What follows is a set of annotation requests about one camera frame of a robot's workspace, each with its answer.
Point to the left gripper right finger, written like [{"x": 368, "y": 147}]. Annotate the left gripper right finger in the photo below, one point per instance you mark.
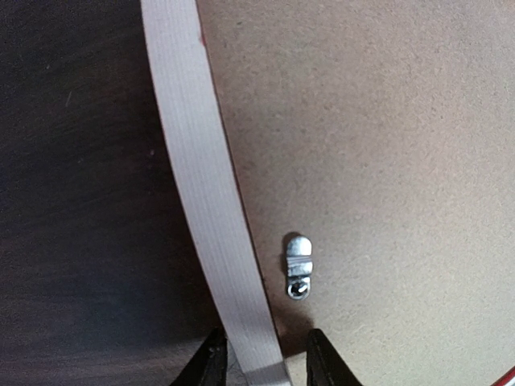
[{"x": 325, "y": 367}]

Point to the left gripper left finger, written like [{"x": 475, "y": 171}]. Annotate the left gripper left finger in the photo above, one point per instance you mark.
[{"x": 208, "y": 366}]

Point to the brown backing board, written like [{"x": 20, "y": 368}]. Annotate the brown backing board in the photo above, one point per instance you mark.
[{"x": 382, "y": 181}]

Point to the wooden picture frame red edge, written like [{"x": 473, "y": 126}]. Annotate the wooden picture frame red edge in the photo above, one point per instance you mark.
[{"x": 201, "y": 181}]

